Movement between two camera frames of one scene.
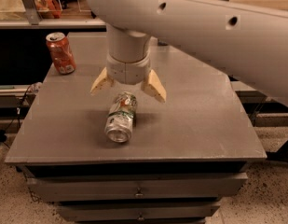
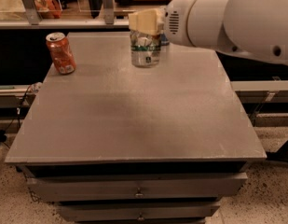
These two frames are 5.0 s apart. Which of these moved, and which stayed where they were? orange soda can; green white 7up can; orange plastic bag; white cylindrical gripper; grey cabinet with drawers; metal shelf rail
Moved: green white 7up can; white cylindrical gripper
Stayed: grey cabinet with drawers; orange plastic bag; orange soda can; metal shelf rail
